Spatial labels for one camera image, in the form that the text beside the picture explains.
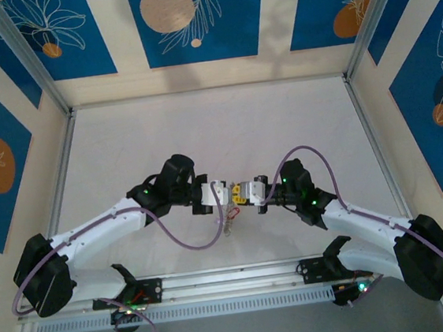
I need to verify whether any small clear plastic bag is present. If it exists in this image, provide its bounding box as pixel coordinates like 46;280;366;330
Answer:
212;203;242;240

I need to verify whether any right controller board green light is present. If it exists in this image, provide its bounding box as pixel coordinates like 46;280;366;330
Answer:
330;276;379;308

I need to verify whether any controller board green light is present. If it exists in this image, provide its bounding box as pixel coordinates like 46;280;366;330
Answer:
108;304;148;326
330;276;379;308

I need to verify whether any left controller board green light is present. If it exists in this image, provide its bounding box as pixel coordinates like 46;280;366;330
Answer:
108;304;148;326

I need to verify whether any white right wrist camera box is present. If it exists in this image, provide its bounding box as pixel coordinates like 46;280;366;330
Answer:
245;177;270;205

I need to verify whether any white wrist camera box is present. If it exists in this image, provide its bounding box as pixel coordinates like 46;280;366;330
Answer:
245;177;270;205
200;178;231;209

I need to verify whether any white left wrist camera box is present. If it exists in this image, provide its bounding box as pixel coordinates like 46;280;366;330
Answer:
200;178;231;209

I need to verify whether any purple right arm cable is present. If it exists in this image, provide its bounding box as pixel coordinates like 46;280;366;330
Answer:
257;131;443;315

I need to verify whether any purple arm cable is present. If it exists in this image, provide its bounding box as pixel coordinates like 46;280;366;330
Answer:
257;131;443;315
1;188;240;332

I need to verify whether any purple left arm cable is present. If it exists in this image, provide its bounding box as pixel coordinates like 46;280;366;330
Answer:
1;188;240;332

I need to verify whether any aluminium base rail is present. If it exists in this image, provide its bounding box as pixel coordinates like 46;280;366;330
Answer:
14;248;400;322

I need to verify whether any aluminium table side rail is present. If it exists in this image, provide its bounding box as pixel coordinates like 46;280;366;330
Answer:
32;109;91;243
341;70;412;226

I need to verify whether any grey slotted cable duct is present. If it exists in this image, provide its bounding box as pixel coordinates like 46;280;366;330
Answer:
34;284;336;332

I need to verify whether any red wire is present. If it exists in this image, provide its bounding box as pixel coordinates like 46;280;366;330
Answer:
131;287;152;304

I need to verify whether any aluminium frame post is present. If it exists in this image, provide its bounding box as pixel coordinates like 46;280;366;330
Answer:
0;0;73;122
335;0;423;83

